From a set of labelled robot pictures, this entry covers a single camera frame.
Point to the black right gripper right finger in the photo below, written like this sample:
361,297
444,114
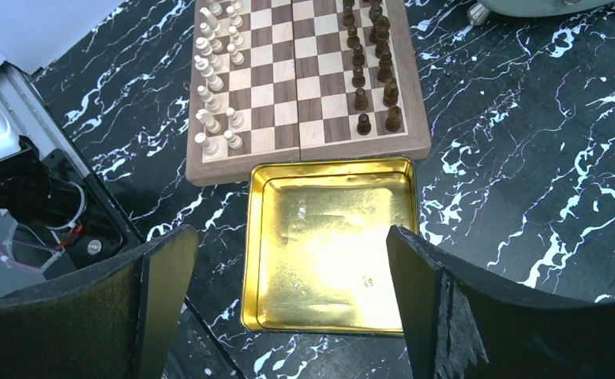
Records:
462,321

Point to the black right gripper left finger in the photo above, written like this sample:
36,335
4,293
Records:
113,319

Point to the white chess piece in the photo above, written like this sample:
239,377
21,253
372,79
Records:
233,140
235,118
212,22
208,145
211,103
215,7
207,119

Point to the white chess piece eleventh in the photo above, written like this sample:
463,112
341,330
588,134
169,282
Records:
236,56

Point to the white chess piece twelfth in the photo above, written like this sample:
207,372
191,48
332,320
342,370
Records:
206,49

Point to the white chess piece thirteenth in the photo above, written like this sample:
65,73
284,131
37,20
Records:
209,34

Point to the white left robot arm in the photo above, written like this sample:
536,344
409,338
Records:
56,215

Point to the wooden chess board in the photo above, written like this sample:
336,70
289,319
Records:
291,92

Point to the dark chess pieces row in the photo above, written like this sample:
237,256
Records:
372,90

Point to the empty gold tin lid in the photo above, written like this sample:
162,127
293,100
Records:
316,258

